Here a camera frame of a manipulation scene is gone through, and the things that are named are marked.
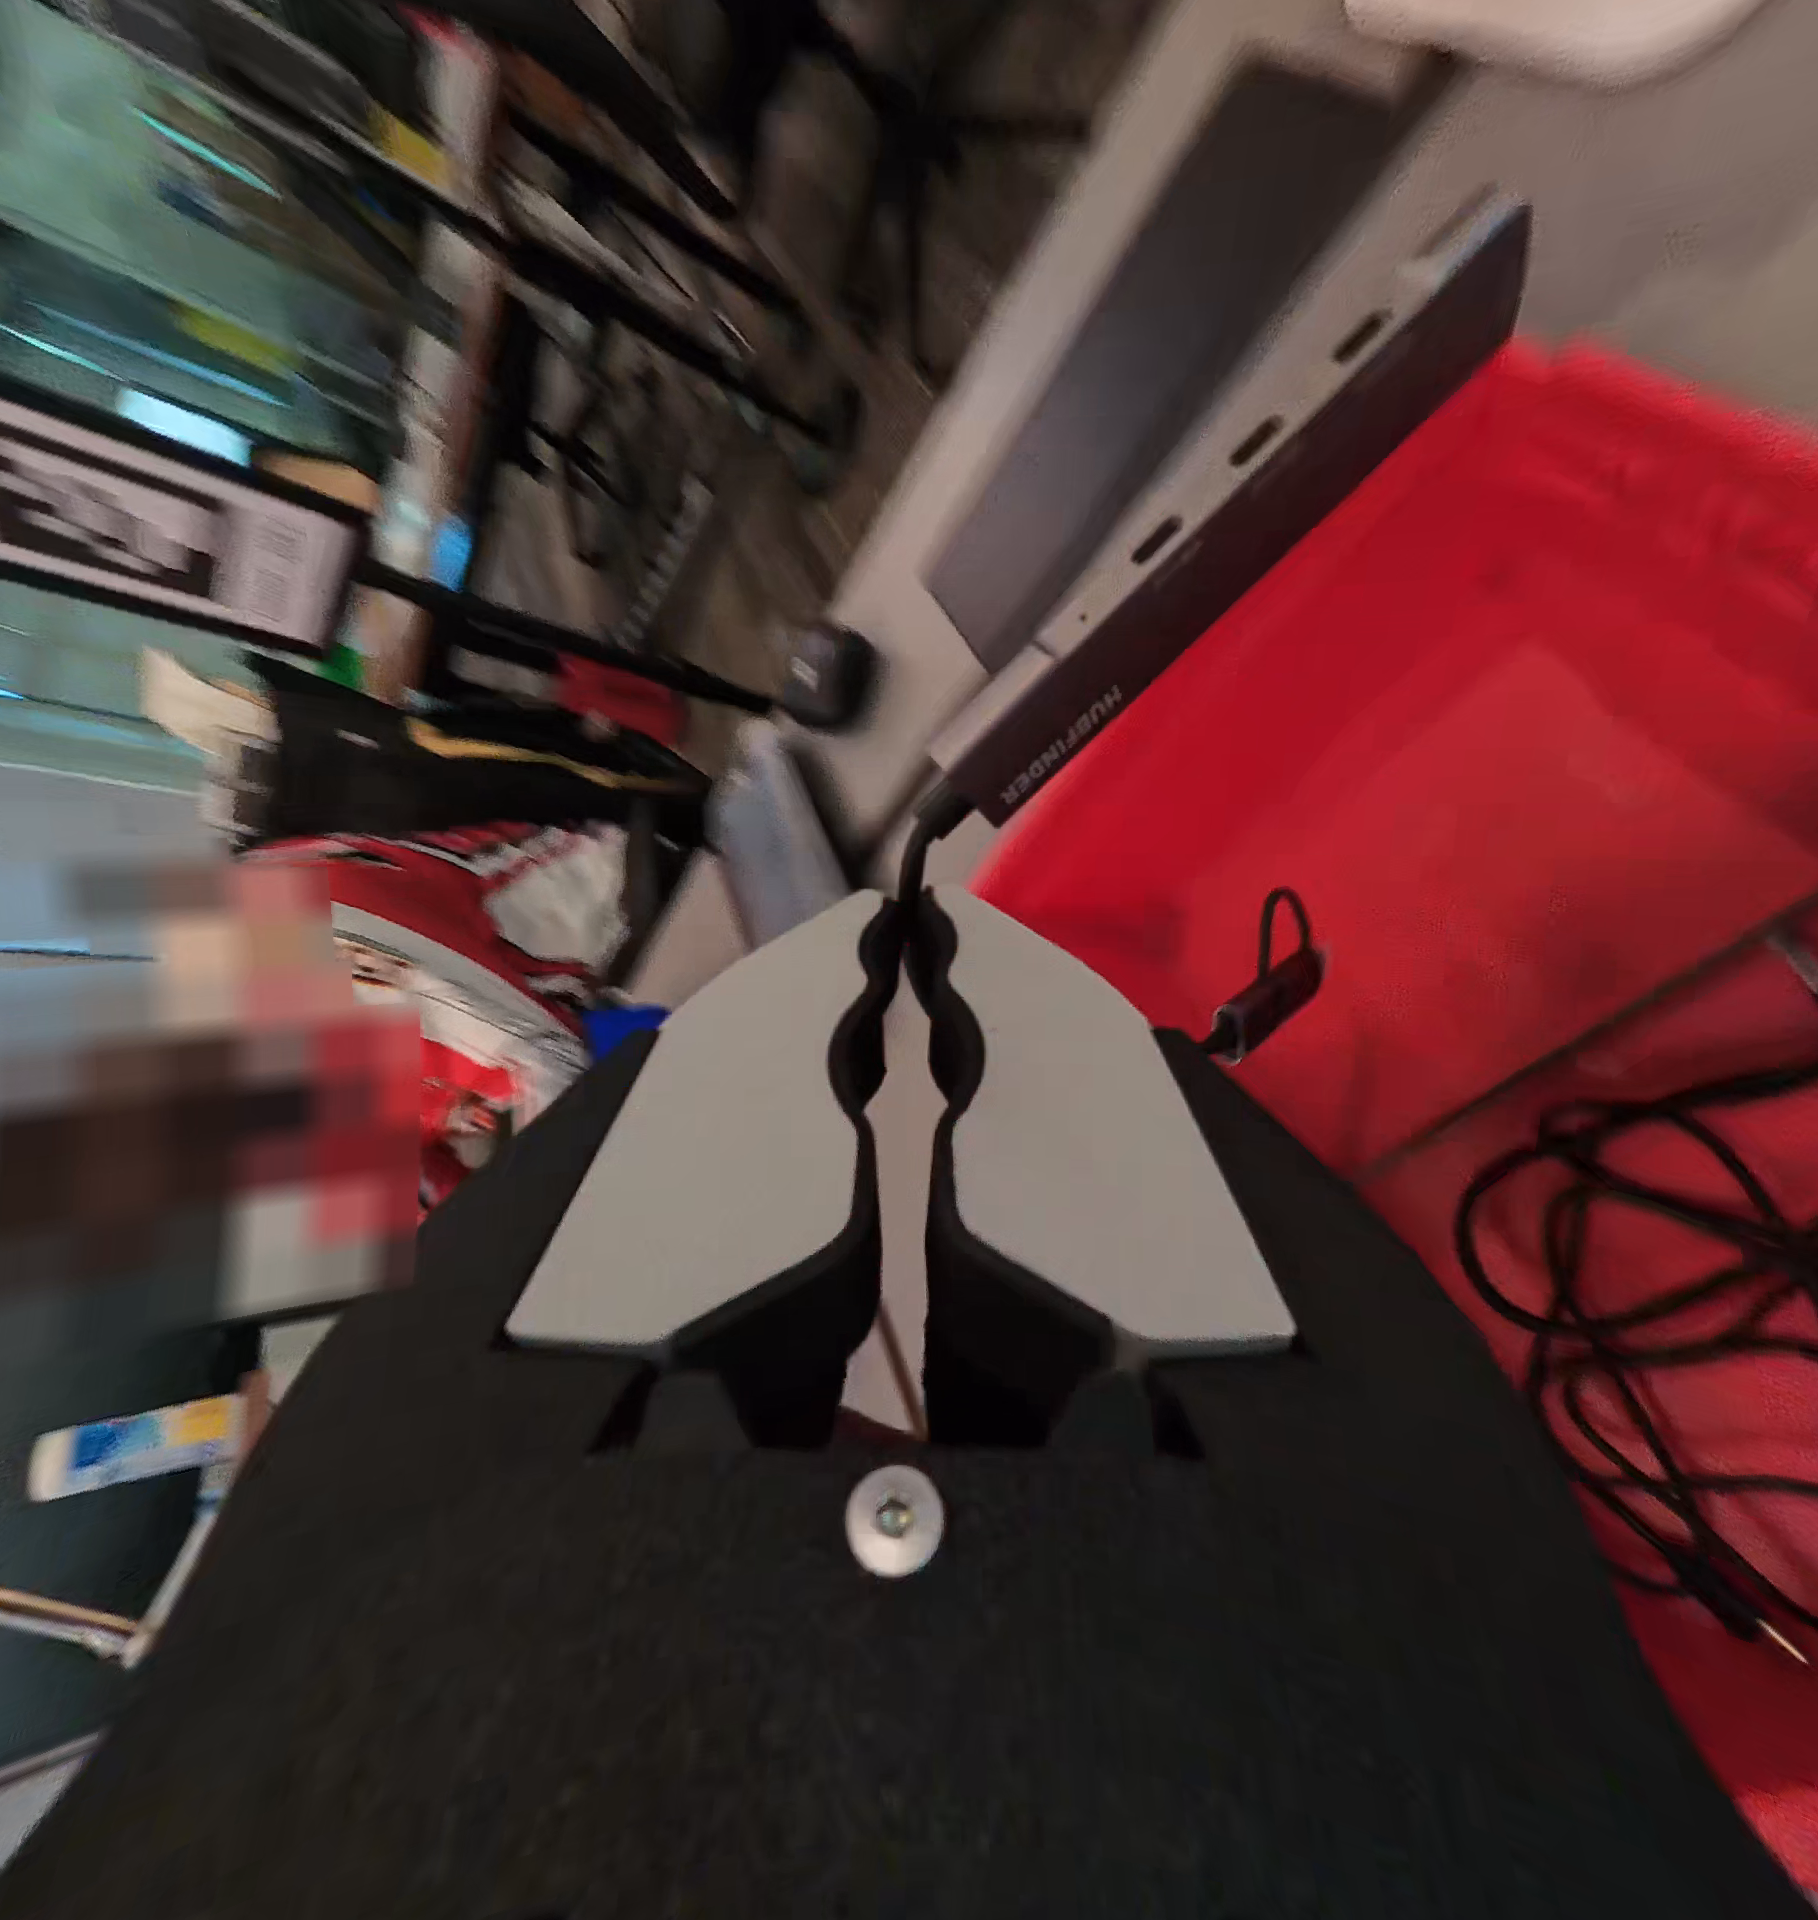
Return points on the white printed sign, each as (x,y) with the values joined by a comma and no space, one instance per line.
(143,516)

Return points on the black round object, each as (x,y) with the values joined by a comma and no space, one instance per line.
(825,674)

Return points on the white wipes canister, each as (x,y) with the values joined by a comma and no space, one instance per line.
(129,1448)

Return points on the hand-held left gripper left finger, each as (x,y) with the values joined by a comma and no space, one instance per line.
(697,1184)

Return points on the grey pouch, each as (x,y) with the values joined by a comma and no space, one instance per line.
(773,838)

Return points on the white tablet stand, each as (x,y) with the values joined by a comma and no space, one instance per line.
(1554,31)

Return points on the grey usb hub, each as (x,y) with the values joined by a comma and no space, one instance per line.
(1221,495)

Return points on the red plastic bin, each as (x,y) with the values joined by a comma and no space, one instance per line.
(1448,748)

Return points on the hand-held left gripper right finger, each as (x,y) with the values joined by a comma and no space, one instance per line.
(1117,1184)

